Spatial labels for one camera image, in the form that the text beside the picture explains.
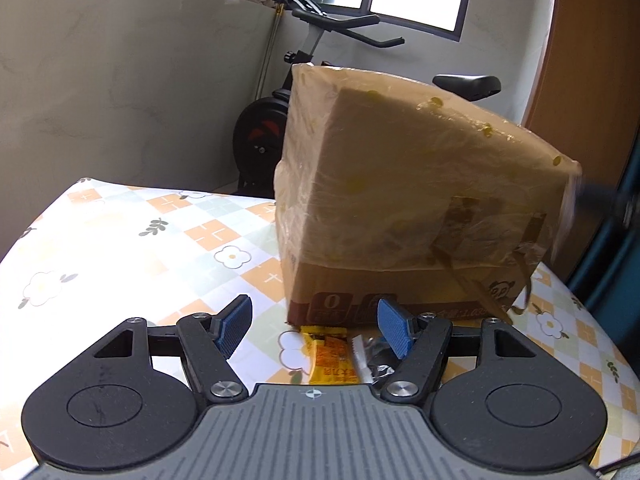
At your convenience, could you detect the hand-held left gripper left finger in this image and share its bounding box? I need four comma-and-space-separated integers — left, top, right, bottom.
91, 294, 252, 404

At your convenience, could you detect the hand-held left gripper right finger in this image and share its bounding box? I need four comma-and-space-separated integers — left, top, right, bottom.
376, 298, 543, 404

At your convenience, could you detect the brown cardboard box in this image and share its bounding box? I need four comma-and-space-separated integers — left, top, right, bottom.
274, 62, 583, 328

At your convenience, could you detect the black exercise bike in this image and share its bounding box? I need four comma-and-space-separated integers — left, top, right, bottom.
231, 0, 502, 200

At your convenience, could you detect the wooden cabinet panel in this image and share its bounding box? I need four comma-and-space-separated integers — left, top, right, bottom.
520, 0, 640, 286

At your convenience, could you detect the floral checked tablecloth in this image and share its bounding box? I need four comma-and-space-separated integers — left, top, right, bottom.
0, 177, 640, 480

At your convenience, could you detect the yellow snack packet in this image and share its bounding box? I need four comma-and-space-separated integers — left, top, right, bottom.
299, 326, 362, 387

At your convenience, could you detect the clear black cookie packet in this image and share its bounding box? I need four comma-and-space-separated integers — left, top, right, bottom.
351, 332, 407, 388

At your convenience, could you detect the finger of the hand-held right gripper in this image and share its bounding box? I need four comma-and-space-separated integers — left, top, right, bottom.
575, 175, 640, 233

